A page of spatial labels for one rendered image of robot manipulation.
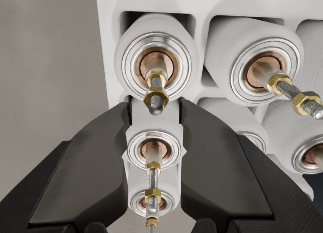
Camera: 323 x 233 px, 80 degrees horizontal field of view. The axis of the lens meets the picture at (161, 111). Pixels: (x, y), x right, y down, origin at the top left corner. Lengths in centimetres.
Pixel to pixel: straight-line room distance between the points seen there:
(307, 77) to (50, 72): 51
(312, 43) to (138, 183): 31
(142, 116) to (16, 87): 41
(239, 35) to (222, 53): 2
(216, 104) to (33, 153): 58
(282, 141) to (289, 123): 3
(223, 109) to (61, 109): 43
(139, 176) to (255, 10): 30
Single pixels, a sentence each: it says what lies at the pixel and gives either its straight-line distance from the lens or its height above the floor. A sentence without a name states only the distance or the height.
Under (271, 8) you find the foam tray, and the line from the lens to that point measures 31.
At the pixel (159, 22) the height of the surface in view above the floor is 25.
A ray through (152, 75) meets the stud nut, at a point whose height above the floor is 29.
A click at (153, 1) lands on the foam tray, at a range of 28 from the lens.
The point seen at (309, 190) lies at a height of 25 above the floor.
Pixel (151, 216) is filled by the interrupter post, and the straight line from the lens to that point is 34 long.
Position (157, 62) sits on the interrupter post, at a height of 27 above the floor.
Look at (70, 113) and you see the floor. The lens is 58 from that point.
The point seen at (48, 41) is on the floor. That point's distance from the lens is 53.
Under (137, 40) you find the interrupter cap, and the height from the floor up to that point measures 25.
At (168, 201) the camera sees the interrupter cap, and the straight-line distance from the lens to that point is 36.
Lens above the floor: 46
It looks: 59 degrees down
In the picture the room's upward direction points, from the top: 178 degrees clockwise
